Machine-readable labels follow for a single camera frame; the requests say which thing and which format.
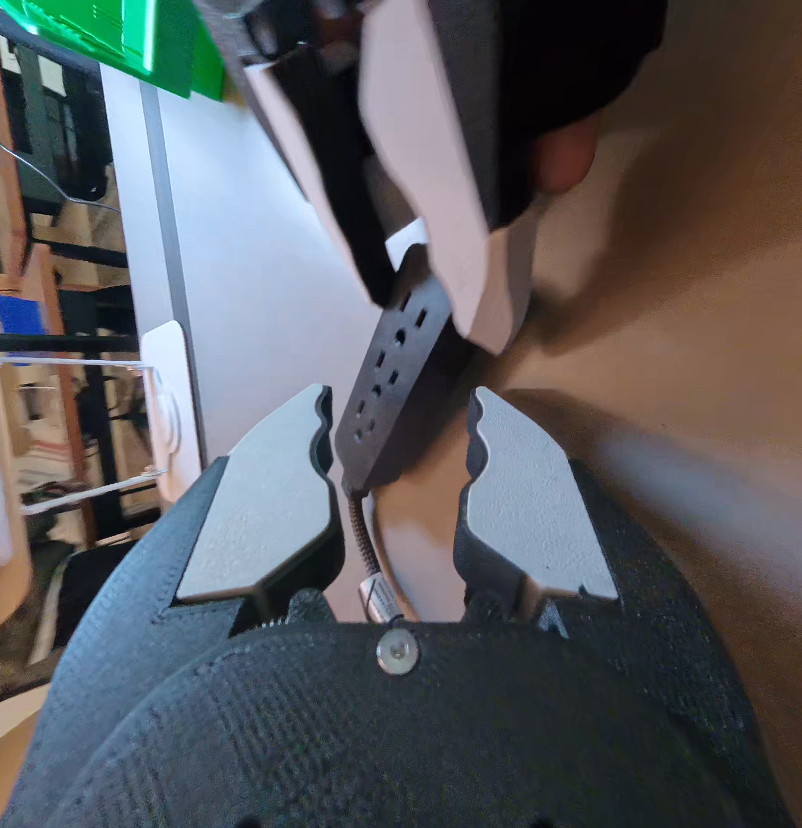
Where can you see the white flat pad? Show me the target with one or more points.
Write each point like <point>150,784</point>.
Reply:
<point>164,414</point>

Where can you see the person's right hand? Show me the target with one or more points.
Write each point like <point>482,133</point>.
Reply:
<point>569,64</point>

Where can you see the black power strip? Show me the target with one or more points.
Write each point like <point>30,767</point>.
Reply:
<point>388,388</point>

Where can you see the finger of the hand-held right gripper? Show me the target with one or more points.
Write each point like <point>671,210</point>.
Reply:
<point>296,149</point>
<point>439,194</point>

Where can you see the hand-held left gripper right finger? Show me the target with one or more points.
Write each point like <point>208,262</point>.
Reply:
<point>536,511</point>

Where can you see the blue box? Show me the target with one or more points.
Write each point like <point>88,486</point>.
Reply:
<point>19,315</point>

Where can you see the green plastic bin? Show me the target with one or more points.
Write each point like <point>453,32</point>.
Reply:
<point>116,39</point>

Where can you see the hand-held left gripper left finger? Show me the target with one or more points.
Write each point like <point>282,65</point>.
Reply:
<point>265,511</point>

